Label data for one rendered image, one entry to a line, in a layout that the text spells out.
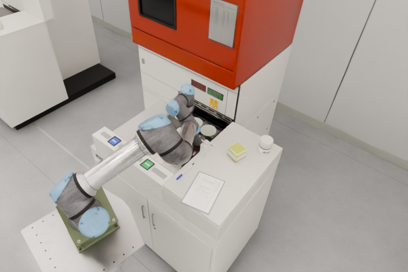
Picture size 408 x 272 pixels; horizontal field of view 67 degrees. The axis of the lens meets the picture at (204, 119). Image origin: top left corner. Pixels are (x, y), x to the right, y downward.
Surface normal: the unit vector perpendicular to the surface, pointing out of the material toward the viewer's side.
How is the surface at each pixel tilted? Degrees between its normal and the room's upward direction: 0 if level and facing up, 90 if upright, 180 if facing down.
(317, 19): 90
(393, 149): 90
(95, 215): 56
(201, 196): 0
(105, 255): 0
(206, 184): 0
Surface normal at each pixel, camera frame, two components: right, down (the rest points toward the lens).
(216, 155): 0.05, -0.75
